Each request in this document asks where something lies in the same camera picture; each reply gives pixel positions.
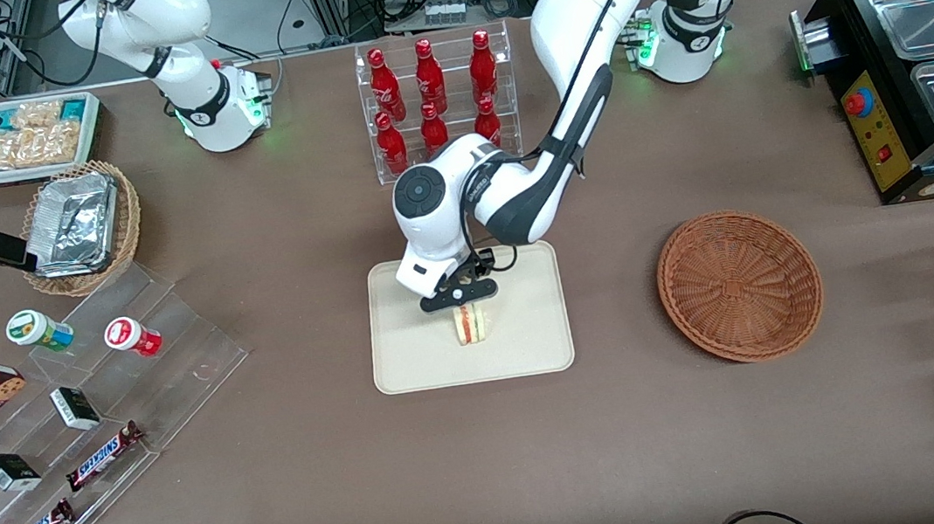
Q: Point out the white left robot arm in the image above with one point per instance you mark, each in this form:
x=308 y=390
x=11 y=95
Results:
x=579 y=12

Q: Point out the triangular sandwich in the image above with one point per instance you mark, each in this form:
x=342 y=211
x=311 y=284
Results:
x=472 y=325

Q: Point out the beige plastic tray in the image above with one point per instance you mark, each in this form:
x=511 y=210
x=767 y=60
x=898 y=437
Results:
x=528 y=334

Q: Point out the large clear cracker bag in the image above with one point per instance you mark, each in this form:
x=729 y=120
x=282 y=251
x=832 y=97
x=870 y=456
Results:
x=36 y=146

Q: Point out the red cola bottle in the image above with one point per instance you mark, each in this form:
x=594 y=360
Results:
x=487 y=123
x=435 y=132
x=386 y=86
x=390 y=146
x=429 y=77
x=483 y=68

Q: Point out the brown round wicker basket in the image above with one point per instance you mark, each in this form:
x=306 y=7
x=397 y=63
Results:
x=738 y=288

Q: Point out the red lid snack cup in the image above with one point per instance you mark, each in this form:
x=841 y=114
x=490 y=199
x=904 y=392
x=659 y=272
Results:
x=130 y=335

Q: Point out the green lid snack cup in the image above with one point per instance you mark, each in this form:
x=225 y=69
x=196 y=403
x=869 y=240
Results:
x=35 y=330

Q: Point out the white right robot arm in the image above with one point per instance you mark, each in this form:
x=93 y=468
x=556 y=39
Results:
x=175 y=14

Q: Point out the white power strip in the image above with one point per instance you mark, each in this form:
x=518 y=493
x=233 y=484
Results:
x=446 y=12

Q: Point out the light wicker basket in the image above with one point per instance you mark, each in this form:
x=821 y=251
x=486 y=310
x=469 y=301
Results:
x=130 y=221

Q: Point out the clear acrylic stepped stand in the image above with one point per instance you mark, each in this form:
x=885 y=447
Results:
x=176 y=330

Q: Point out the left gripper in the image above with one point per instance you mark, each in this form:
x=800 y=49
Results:
x=484 y=261

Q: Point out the silver foil containers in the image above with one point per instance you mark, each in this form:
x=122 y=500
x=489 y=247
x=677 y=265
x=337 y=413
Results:
x=76 y=223

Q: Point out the clear acrylic bottle rack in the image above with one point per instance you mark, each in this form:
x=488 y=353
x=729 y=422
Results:
x=451 y=44

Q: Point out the small black box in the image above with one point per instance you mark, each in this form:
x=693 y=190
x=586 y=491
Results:
x=76 y=408
x=9 y=472

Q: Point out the small clear cracker bag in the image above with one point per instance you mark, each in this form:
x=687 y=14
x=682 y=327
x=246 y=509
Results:
x=37 y=114

